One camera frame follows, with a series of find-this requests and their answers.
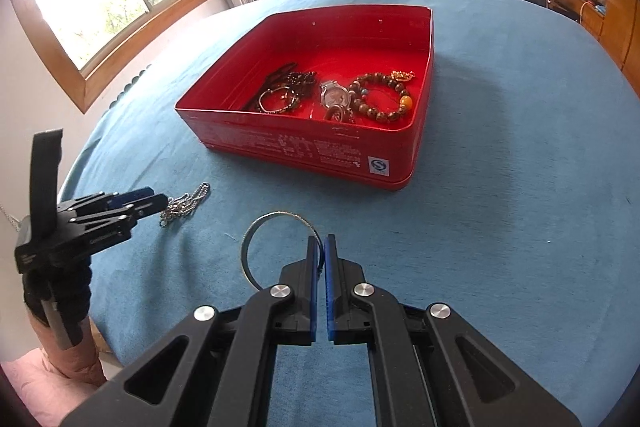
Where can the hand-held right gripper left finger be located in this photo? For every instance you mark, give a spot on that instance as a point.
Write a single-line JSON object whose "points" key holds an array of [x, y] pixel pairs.
{"points": [[313, 297]]}

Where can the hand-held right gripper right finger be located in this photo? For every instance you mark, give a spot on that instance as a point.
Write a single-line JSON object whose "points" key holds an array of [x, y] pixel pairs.
{"points": [[329, 297]]}

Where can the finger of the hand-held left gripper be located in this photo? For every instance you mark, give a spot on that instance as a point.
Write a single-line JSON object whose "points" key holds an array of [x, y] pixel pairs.
{"points": [[135, 196], [150, 207]]}

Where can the thin silver hoop bangle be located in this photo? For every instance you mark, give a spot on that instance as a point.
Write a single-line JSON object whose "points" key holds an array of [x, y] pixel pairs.
{"points": [[280, 215]]}

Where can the red tin box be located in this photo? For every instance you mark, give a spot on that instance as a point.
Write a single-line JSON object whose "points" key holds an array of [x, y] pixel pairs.
{"points": [[320, 157]]}

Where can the person's left forearm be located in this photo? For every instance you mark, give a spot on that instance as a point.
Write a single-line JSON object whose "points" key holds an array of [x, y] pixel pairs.
{"points": [[75, 362]]}

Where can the person's left hand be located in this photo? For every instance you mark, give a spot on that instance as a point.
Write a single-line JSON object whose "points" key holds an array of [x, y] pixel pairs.
{"points": [[75, 287]]}

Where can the person's pink clothing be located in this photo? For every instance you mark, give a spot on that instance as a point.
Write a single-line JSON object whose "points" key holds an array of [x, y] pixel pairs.
{"points": [[25, 387]]}

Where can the dark metal bangle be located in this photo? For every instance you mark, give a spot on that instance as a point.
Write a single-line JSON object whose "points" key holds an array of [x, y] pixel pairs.
{"points": [[263, 101]]}

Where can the silver wristwatch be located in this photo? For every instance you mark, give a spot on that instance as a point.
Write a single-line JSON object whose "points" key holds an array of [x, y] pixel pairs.
{"points": [[332, 97]]}

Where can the blue tablecloth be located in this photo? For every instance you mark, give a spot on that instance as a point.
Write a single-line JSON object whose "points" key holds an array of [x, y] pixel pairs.
{"points": [[500, 157]]}

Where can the small gold ornament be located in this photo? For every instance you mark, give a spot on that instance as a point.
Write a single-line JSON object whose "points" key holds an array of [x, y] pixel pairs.
{"points": [[402, 75]]}

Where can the wooden desk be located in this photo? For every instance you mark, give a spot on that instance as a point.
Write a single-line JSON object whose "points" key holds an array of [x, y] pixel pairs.
{"points": [[575, 2]]}

